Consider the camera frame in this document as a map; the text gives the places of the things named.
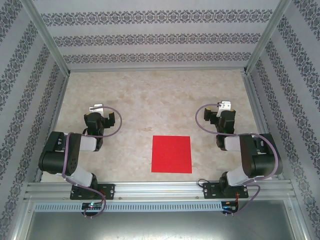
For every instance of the circuit board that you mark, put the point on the circuit board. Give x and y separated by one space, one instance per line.
228 206
92 205

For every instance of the left circuit board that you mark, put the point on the left circuit board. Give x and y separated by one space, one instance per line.
92 205

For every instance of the aluminium frame post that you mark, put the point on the aluminium frame post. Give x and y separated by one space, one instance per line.
266 37
46 37

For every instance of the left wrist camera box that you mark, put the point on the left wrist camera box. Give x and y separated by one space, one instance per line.
97 108

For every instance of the aluminium side rail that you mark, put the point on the aluminium side rail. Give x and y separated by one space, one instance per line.
258 112
52 125

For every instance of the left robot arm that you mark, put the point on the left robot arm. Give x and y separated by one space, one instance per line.
55 155

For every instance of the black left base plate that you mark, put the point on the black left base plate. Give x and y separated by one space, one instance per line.
110 191

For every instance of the aluminium mounting rail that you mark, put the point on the aluminium mounting rail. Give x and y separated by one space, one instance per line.
160 190

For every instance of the right circuit board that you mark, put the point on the right circuit board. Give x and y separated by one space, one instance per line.
228 206

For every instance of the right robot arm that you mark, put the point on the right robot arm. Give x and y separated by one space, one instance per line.
262 160

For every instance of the red paper sheet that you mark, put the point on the red paper sheet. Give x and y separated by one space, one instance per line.
171 155

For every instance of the aluminium back rail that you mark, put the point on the aluminium back rail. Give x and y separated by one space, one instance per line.
155 70

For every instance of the grey metal panel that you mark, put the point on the grey metal panel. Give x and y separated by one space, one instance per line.
160 225

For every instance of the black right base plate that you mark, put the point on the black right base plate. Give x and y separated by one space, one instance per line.
210 191

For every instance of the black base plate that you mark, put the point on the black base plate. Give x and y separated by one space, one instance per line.
110 191
210 191

